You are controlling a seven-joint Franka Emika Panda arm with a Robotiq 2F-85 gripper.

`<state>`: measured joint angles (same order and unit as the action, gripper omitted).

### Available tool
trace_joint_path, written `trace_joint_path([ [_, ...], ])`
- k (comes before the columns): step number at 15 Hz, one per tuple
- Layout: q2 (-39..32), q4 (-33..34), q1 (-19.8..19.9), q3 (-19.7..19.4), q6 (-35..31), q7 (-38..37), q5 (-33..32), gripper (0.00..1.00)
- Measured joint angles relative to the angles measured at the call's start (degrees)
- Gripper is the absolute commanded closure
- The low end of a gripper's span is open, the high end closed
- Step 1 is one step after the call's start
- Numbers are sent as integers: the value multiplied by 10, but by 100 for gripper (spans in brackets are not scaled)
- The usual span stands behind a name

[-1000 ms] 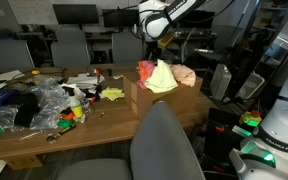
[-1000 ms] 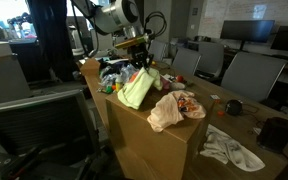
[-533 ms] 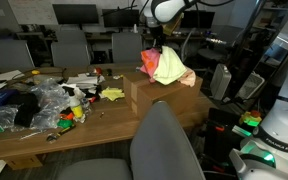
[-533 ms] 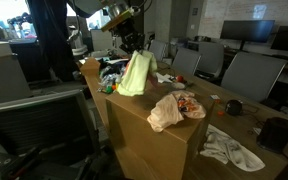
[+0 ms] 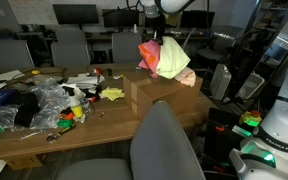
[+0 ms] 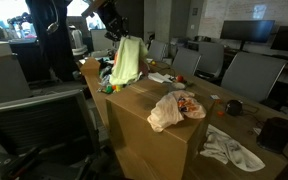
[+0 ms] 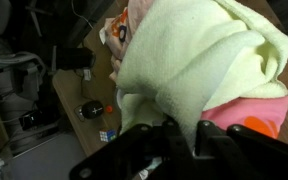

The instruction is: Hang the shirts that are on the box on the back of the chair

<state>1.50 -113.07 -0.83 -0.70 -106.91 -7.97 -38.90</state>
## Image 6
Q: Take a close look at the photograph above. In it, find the white round bowl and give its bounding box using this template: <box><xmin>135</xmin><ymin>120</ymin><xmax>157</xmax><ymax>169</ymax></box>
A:
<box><xmin>169</xmin><ymin>81</ymin><xmax>187</xmax><ymax>91</ymax></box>

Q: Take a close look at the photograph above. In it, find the small white orange cube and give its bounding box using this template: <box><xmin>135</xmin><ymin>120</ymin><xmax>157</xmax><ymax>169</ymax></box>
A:
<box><xmin>210</xmin><ymin>94</ymin><xmax>222</xmax><ymax>103</ymax></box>

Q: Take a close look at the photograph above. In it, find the yellow green shirt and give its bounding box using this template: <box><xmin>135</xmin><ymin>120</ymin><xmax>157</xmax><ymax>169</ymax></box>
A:
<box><xmin>108</xmin><ymin>34</ymin><xmax>150</xmax><ymax>87</ymax></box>

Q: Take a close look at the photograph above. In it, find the grey swivel office chair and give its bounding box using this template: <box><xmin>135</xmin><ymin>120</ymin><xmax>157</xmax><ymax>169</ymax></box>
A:
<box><xmin>0</xmin><ymin>88</ymin><xmax>102</xmax><ymax>180</ymax></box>

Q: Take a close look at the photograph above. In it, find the dark cabinet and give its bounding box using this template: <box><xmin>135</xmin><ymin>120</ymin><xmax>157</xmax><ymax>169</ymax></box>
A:
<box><xmin>8</xmin><ymin>39</ymin><xmax>53</xmax><ymax>84</ymax></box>

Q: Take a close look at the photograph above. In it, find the white whiteboard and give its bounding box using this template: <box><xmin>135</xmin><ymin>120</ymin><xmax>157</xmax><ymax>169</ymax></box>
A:
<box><xmin>198</xmin><ymin>0</ymin><xmax>288</xmax><ymax>33</ymax></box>

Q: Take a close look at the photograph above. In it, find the large cardboard box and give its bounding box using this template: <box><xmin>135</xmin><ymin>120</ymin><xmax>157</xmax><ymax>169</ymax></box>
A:
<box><xmin>104</xmin><ymin>77</ymin><xmax>217</xmax><ymax>180</ymax></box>

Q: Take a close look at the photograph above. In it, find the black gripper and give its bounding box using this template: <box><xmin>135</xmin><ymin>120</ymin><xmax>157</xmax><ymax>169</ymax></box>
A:
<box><xmin>96</xmin><ymin>1</ymin><xmax>131</xmax><ymax>42</ymax></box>

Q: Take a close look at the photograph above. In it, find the small cardboard box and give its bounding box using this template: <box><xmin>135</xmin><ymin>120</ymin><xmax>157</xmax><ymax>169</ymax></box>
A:
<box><xmin>79</xmin><ymin>56</ymin><xmax>102</xmax><ymax>79</ymax></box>

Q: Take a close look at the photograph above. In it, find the grey desk partition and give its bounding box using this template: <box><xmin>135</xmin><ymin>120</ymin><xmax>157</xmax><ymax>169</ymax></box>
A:
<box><xmin>0</xmin><ymin>40</ymin><xmax>33</xmax><ymax>105</ymax></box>

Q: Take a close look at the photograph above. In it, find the grey conference chair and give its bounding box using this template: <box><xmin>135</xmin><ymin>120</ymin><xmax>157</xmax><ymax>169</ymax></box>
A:
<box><xmin>171</xmin><ymin>47</ymin><xmax>202</xmax><ymax>77</ymax></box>
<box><xmin>220</xmin><ymin>51</ymin><xmax>288</xmax><ymax>104</ymax></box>
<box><xmin>196</xmin><ymin>41</ymin><xmax>226</xmax><ymax>80</ymax></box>
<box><xmin>146</xmin><ymin>39</ymin><xmax>169</xmax><ymax>62</ymax></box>

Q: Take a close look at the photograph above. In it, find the small black round speaker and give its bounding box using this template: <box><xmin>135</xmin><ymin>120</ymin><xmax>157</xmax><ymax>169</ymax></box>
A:
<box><xmin>224</xmin><ymin>98</ymin><xmax>244</xmax><ymax>117</ymax></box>

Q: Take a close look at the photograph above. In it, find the white paper stack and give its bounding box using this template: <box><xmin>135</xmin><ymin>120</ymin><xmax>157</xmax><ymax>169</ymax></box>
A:
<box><xmin>146</xmin><ymin>71</ymin><xmax>174</xmax><ymax>85</ymax></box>

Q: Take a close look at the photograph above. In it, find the peach shirt orange print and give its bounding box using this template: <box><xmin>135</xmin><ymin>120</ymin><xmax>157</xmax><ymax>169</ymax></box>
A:
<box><xmin>146</xmin><ymin>89</ymin><xmax>208</xmax><ymax>134</ymax></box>

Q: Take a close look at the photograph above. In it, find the pink orange shirt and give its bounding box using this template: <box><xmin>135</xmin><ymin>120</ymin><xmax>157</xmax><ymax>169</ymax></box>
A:
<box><xmin>112</xmin><ymin>49</ymin><xmax>151</xmax><ymax>77</ymax></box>

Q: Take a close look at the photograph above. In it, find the orange black bar clamp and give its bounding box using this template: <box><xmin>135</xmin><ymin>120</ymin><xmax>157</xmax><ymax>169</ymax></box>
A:
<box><xmin>0</xmin><ymin>145</ymin><xmax>42</xmax><ymax>180</ymax></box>

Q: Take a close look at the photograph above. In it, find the white crumpled cloth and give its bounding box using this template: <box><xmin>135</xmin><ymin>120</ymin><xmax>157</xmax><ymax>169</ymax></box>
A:
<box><xmin>199</xmin><ymin>123</ymin><xmax>267</xmax><ymax>173</ymax></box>

